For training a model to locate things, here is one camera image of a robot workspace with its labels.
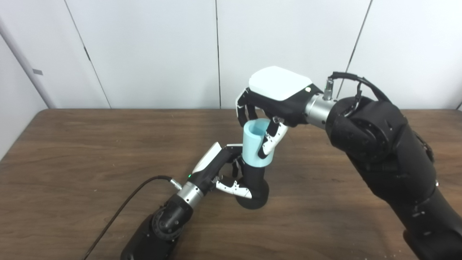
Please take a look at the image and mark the black flared nozzle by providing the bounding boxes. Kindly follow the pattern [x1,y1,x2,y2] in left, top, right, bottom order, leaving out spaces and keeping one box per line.
[236,161,270,210]

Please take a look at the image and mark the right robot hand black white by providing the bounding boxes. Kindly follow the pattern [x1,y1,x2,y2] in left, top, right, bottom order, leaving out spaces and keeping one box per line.
[236,66,323,159]

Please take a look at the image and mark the light-blue hose piece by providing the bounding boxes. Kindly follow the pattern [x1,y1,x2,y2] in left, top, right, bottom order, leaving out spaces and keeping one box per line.
[242,118,275,169]

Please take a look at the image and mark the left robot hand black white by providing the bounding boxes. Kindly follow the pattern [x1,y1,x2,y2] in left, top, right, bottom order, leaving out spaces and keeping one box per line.
[188,142,253,199]

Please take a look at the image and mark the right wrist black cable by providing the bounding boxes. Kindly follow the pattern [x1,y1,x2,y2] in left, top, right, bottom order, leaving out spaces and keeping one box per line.
[323,71,392,105]

